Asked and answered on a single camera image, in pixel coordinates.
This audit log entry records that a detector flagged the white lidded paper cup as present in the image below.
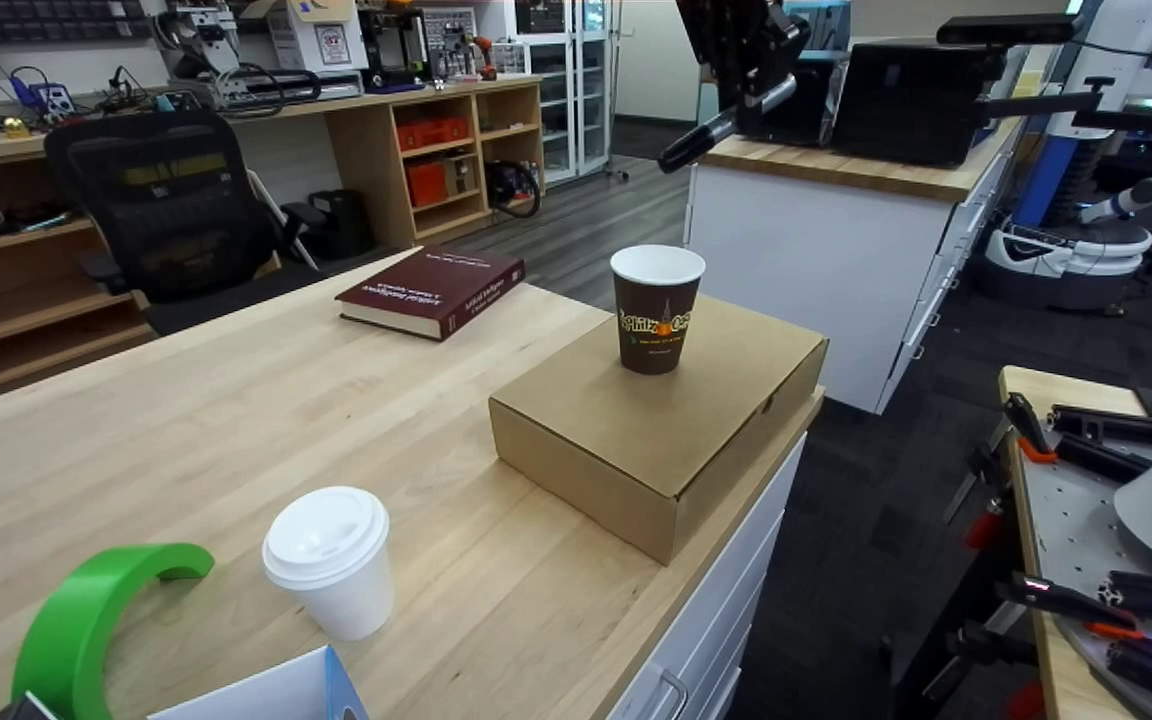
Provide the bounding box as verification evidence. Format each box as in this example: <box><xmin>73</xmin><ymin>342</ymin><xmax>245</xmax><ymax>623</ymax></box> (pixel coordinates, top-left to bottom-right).
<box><xmin>255</xmin><ymin>484</ymin><xmax>401</xmax><ymax>648</ymax></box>

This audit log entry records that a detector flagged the wooden shelf desk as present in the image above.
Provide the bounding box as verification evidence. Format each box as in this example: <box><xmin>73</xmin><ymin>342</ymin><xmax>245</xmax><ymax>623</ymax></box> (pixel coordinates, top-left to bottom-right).
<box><xmin>0</xmin><ymin>71</ymin><xmax>550</xmax><ymax>417</ymax></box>

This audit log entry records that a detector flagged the green tape dispenser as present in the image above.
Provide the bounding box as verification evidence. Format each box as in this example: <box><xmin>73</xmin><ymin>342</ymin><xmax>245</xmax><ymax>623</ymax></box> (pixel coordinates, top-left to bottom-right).
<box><xmin>9</xmin><ymin>541</ymin><xmax>222</xmax><ymax>720</ymax></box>

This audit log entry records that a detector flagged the brown paper cup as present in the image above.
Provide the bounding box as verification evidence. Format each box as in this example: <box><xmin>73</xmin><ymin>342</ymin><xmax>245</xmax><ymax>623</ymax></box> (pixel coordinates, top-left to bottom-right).
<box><xmin>609</xmin><ymin>239</ymin><xmax>714</xmax><ymax>381</ymax></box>

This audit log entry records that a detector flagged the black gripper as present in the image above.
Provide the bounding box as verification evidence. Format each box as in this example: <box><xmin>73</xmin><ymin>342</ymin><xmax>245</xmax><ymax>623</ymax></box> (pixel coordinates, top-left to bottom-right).
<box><xmin>672</xmin><ymin>0</ymin><xmax>815</xmax><ymax>112</ymax></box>

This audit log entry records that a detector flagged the white mobile robot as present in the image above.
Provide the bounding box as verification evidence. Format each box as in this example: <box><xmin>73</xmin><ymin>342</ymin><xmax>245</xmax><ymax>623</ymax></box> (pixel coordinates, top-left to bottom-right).
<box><xmin>985</xmin><ymin>124</ymin><xmax>1152</xmax><ymax>285</ymax></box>

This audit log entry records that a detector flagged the blue white box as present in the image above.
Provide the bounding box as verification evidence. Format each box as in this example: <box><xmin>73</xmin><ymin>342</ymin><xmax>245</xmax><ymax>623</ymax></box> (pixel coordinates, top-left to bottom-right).
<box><xmin>144</xmin><ymin>643</ymin><xmax>378</xmax><ymax>720</ymax></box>

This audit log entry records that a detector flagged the black office chair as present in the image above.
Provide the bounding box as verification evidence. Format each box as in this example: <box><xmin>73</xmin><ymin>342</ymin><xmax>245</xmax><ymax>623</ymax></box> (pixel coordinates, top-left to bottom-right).
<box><xmin>42</xmin><ymin>108</ymin><xmax>289</xmax><ymax>337</ymax></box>

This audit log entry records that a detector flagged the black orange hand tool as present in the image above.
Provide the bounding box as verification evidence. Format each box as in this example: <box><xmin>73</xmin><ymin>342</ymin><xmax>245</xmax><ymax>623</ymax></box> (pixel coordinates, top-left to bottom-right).
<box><xmin>999</xmin><ymin>389</ymin><xmax>1070</xmax><ymax>470</ymax></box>
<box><xmin>993</xmin><ymin>567</ymin><xmax>1152</xmax><ymax>639</ymax></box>

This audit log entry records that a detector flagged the orange storage bin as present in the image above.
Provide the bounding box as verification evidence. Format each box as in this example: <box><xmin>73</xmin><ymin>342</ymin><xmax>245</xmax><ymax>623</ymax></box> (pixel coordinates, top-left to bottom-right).
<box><xmin>394</xmin><ymin>108</ymin><xmax>481</xmax><ymax>151</ymax></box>
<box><xmin>404</xmin><ymin>151</ymin><xmax>481</xmax><ymax>212</ymax></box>

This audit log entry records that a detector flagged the black 3d printer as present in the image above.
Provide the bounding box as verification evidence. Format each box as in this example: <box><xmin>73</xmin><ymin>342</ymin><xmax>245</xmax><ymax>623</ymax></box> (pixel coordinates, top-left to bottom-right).
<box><xmin>355</xmin><ymin>0</ymin><xmax>437</xmax><ymax>95</ymax></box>

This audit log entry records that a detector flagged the black equipment case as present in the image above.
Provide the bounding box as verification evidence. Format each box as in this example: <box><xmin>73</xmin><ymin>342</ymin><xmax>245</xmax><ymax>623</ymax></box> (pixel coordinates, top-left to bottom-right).
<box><xmin>825</xmin><ymin>35</ymin><xmax>1010</xmax><ymax>171</ymax></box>

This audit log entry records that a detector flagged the dark red hardcover book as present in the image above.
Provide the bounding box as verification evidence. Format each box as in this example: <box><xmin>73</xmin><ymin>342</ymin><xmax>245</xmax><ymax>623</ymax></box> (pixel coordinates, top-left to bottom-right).
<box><xmin>333</xmin><ymin>243</ymin><xmax>531</xmax><ymax>345</ymax></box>

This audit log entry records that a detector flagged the flat cardboard box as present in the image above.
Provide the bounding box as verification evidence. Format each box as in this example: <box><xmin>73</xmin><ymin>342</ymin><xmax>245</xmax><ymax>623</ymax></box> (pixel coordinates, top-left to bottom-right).
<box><xmin>483</xmin><ymin>292</ymin><xmax>833</xmax><ymax>567</ymax></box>

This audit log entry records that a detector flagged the black bag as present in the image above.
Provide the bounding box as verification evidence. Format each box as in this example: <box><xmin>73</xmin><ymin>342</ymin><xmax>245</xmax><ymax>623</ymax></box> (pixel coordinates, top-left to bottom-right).
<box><xmin>291</xmin><ymin>190</ymin><xmax>380</xmax><ymax>267</ymax></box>

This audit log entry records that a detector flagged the wooden side table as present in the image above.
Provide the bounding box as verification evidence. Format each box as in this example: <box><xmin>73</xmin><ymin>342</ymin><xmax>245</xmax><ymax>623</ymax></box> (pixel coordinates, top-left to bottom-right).
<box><xmin>997</xmin><ymin>359</ymin><xmax>1152</xmax><ymax>720</ymax></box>

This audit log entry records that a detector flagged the blue panel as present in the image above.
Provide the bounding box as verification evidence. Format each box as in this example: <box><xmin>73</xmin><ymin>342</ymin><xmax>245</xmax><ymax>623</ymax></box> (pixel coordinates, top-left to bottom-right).
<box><xmin>1014</xmin><ymin>131</ymin><xmax>1088</xmax><ymax>233</ymax></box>

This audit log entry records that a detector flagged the white counter wooden top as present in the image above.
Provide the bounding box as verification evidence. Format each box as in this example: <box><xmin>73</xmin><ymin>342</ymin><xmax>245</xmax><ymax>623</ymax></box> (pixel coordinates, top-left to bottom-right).
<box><xmin>679</xmin><ymin>116</ymin><xmax>1027</xmax><ymax>422</ymax></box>

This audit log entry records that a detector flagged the black flat bar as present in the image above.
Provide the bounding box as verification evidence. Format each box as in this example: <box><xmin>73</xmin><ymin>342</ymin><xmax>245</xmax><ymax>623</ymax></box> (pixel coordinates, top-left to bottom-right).
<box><xmin>932</xmin><ymin>7</ymin><xmax>1079</xmax><ymax>53</ymax></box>

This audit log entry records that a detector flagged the glass door cabinet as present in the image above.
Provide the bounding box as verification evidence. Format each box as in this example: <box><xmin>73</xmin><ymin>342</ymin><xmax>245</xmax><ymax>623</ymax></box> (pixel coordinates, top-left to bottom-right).
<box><xmin>514</xmin><ymin>0</ymin><xmax>615</xmax><ymax>190</ymax></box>

